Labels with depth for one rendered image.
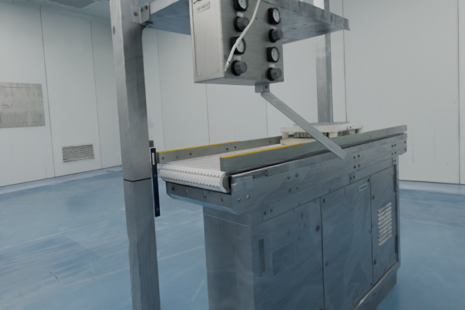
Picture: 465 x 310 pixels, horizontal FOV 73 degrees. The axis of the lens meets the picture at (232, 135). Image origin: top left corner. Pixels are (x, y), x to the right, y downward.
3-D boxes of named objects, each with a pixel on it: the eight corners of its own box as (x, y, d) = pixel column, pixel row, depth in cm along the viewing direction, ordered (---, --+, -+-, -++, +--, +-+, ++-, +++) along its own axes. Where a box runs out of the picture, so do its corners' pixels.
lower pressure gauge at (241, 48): (235, 52, 67) (234, 34, 67) (230, 53, 68) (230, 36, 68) (247, 54, 69) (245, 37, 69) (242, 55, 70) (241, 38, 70)
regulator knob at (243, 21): (241, 28, 67) (240, 7, 67) (234, 30, 68) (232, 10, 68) (252, 30, 69) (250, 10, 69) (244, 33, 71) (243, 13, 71)
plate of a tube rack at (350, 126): (335, 132, 112) (335, 126, 112) (279, 132, 130) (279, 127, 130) (363, 128, 130) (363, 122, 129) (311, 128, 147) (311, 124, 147)
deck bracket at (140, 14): (140, 16, 82) (139, -1, 82) (131, 21, 85) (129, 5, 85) (150, 19, 84) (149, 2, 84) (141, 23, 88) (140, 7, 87)
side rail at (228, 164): (225, 171, 71) (223, 158, 71) (219, 171, 72) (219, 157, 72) (407, 131, 164) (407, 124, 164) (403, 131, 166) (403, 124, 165)
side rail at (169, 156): (159, 163, 90) (158, 152, 90) (156, 163, 91) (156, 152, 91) (356, 131, 183) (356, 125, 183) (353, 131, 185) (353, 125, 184)
